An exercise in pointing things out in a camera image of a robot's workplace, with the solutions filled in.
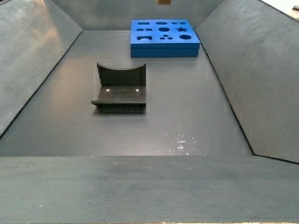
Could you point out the black curved holder stand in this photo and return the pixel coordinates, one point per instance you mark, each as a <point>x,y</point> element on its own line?
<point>122,86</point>

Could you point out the brown arch-profile block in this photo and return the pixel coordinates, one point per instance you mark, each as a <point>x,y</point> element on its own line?
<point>163,1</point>

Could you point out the blue foam shape board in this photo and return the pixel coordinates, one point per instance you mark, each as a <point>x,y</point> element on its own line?
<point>162,38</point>

